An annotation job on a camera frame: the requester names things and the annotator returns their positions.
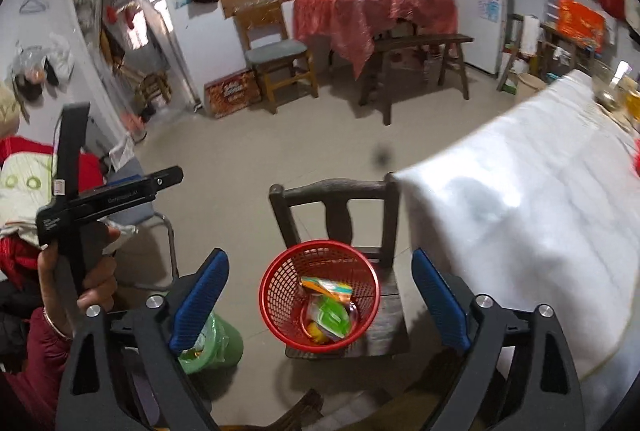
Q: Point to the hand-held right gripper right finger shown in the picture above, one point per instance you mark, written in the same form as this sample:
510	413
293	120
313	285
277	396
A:
440	306

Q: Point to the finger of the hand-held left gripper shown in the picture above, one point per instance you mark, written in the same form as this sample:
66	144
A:
145	187

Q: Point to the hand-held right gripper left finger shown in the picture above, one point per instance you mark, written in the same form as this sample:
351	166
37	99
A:
200	301

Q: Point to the red plastic mesh basket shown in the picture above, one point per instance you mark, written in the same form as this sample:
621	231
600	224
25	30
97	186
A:
280	281

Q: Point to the person's left forearm red sleeve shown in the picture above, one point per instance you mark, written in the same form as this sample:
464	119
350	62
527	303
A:
32	366

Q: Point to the person's left hand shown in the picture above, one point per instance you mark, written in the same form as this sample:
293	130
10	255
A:
102	281

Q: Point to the pale plastic bucket liner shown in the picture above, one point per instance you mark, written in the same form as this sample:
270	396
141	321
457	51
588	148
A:
202	351

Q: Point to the cream patterned quilt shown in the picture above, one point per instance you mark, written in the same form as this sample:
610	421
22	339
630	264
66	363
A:
22	191

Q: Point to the green plastic bucket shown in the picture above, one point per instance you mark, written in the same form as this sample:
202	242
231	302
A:
231	347

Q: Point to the red quilt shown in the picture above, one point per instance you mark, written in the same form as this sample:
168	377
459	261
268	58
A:
20	256

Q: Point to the small wooden stool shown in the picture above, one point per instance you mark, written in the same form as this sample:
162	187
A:
155	86

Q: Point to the olive dark cloth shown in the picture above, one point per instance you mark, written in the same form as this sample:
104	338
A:
400	406

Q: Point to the green snack packet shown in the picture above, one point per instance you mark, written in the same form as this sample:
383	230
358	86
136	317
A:
332	316

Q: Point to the orange striped snack wrapper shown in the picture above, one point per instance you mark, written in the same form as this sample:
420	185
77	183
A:
327	287

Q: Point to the black jacket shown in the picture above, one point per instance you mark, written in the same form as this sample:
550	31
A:
12	311

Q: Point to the beige cloth bag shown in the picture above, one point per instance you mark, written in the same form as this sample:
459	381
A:
7	108

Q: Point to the small yellow wrapper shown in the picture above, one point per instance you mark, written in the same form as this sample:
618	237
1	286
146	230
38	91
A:
318	332

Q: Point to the table with white cloth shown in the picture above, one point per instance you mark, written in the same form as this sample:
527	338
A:
525	211

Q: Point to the orange printed carton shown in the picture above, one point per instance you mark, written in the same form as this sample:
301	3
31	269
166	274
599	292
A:
232	93

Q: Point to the dark wooden chair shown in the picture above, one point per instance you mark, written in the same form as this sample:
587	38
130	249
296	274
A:
345	211

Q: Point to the clear plastic bag dark contents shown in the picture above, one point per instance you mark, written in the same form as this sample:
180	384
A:
27	71

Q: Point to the white plastic bag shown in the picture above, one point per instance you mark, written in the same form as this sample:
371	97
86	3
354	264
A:
61	61

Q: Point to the clear plastic door curtain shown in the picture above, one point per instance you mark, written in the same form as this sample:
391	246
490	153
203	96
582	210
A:
142	11

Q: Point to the wooden chair grey cushion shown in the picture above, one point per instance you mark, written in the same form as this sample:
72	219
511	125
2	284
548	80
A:
275	51

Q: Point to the beige floor bin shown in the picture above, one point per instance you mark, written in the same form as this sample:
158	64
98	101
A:
530	88

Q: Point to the red patterned tablecloth table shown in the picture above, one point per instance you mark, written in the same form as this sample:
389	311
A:
350	21

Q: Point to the dark wooden bench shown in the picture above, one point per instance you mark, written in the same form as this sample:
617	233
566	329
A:
420	42

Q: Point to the glass bowl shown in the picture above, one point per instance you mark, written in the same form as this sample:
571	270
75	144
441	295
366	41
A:
607	93

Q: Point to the yellow snack bag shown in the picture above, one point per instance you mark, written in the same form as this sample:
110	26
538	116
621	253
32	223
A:
632	106

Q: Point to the paper towel roll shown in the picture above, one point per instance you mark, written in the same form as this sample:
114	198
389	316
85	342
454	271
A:
531	36

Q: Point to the white blue notice sheet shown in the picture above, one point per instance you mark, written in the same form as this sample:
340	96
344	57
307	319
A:
488	7

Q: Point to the red gift box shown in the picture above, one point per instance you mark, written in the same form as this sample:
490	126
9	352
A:
580	23

